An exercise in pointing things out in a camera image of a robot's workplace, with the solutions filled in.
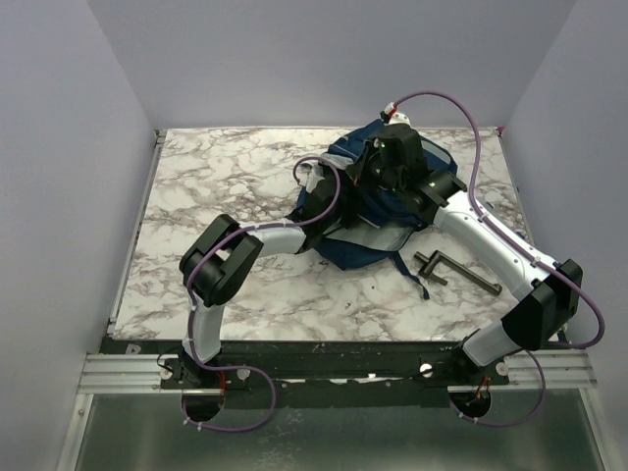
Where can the aluminium rail frame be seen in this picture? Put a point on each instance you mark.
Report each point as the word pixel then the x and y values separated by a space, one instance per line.
pixel 246 172

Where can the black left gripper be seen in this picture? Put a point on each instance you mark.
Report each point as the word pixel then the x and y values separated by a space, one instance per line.
pixel 350 198

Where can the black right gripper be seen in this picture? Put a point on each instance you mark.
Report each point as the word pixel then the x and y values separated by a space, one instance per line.
pixel 359 168

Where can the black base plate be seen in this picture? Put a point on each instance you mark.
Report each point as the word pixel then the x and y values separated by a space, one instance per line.
pixel 253 375

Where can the steel clamp handle tool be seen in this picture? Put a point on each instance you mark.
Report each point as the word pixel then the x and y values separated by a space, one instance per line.
pixel 429 264

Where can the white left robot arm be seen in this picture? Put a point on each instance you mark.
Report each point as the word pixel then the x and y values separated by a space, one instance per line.
pixel 215 267

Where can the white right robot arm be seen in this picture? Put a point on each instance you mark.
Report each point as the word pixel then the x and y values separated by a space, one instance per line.
pixel 545 290

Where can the navy blue student backpack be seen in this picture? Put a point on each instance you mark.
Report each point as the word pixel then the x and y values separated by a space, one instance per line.
pixel 373 224

